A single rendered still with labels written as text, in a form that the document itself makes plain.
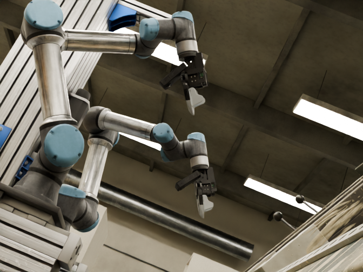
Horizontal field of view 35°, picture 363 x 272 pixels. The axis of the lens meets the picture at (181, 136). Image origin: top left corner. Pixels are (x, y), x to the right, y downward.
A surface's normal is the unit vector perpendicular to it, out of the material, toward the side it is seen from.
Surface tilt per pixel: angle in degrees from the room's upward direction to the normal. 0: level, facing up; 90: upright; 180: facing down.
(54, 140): 95
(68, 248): 90
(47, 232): 90
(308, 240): 90
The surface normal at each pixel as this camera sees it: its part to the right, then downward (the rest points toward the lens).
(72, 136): 0.38, -0.15
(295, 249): 0.13, -0.38
